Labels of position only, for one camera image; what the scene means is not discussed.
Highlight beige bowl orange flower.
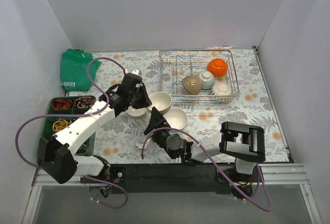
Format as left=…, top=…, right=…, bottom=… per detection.
left=126, top=106, right=147, bottom=119

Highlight white ribbed bowl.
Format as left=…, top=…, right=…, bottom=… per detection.
left=164, top=108, right=188, bottom=129

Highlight beige bowl front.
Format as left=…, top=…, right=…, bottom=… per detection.
left=182, top=76, right=202, bottom=95

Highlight white bowl dark leaf pattern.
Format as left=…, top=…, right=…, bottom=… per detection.
left=210, top=82, right=232, bottom=96

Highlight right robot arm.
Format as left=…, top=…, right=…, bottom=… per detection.
left=142, top=108, right=266, bottom=186

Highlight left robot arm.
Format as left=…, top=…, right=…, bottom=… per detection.
left=37, top=70, right=152, bottom=184

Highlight brown pink patterned scrunchie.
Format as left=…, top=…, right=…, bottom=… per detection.
left=74, top=96, right=95, bottom=109

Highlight green cloth bag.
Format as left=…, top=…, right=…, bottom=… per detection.
left=60, top=48, right=93, bottom=92

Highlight green compartment tray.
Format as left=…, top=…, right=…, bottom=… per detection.
left=41, top=95, right=96, bottom=157

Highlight pale green patterned bowl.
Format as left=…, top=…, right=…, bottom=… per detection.
left=197, top=70, right=215, bottom=90

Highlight dark grey scrunchie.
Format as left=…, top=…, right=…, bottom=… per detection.
left=76, top=142, right=89, bottom=156

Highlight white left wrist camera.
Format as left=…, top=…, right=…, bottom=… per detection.
left=130, top=69, right=142, bottom=77

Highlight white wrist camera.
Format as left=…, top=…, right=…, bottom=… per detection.
left=130, top=69, right=142, bottom=77
left=135, top=142, right=148, bottom=149

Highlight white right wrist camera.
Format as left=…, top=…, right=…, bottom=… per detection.
left=135, top=142, right=148, bottom=149

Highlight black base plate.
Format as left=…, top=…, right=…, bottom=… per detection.
left=79, top=162, right=258, bottom=194

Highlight metal wire dish rack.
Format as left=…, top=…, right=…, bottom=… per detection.
left=159, top=49, right=240, bottom=104

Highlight orange black hair ties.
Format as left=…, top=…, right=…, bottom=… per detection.
left=50, top=98, right=74, bottom=110

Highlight yellow hair ties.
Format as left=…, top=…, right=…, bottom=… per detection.
left=53, top=118, right=70, bottom=132

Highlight aluminium frame rail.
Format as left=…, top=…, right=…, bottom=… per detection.
left=22, top=163, right=322, bottom=223

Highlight metal corner bracket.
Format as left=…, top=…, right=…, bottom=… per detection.
left=252, top=46, right=258, bottom=54

